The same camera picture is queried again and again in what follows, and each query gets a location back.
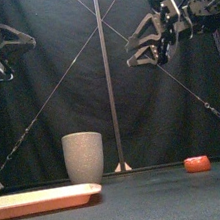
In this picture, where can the grey speckled cup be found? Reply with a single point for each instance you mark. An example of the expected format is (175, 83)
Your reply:
(84, 158)

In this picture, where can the cream and orange tray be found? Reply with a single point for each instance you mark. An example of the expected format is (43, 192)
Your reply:
(42, 199)

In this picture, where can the black table frame rail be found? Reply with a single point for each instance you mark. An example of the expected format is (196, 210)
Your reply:
(152, 168)

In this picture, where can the black cloth backdrop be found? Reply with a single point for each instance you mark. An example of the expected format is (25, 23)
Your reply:
(151, 125)

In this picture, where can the vertical metal frame pole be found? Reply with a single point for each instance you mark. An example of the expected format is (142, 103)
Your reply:
(111, 98)

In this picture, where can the small red bowl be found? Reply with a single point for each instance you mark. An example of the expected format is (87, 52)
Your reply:
(197, 164)

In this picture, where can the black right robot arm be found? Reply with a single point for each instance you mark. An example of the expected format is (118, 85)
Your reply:
(203, 11)

